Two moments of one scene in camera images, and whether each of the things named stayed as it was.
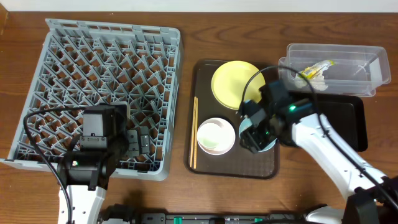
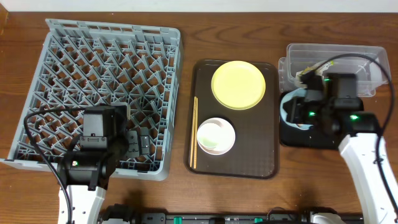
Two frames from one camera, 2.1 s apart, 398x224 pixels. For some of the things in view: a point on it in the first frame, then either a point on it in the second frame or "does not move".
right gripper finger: [260, 142] → [300, 117]
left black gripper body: [137, 143] does not move
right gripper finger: [249, 139] → [296, 104]
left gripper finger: [144, 140] does not move
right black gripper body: [254, 134] → [298, 112]
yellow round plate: [229, 80] does not move
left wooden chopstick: [194, 119] does not move
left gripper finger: [132, 142] does not move
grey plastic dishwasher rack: [83, 64] does not move
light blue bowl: [247, 123] → [295, 93]
